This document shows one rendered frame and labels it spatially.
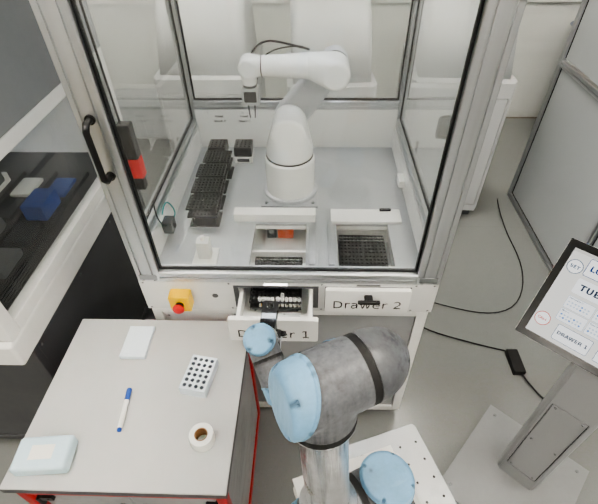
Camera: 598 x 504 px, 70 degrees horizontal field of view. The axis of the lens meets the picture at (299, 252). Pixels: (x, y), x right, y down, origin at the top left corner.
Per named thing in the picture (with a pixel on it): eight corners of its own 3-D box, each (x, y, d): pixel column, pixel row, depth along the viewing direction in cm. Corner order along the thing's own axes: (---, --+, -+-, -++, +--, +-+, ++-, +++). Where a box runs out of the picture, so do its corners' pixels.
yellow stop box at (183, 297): (191, 313, 150) (187, 299, 145) (171, 312, 150) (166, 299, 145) (194, 301, 154) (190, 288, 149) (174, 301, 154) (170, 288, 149)
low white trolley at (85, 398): (251, 562, 167) (225, 495, 115) (93, 557, 169) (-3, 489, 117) (264, 418, 209) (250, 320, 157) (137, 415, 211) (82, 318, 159)
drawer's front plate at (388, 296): (407, 312, 152) (412, 291, 144) (324, 311, 153) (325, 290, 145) (406, 308, 153) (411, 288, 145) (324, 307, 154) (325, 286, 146)
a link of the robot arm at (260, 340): (248, 364, 98) (236, 329, 100) (254, 362, 109) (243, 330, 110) (280, 351, 98) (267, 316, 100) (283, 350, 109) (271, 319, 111)
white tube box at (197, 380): (205, 398, 135) (203, 392, 133) (180, 393, 136) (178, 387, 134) (219, 364, 144) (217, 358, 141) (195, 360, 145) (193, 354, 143)
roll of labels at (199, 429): (204, 457, 122) (202, 451, 119) (185, 444, 125) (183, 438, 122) (220, 436, 126) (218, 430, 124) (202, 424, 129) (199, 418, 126)
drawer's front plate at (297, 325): (317, 341, 143) (318, 321, 136) (230, 340, 144) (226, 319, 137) (317, 337, 144) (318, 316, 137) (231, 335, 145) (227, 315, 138)
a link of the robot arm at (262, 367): (315, 389, 100) (298, 344, 102) (271, 409, 97) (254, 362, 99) (307, 389, 107) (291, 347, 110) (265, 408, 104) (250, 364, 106)
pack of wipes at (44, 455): (80, 439, 126) (74, 432, 123) (69, 474, 119) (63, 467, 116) (27, 443, 126) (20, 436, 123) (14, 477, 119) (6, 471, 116)
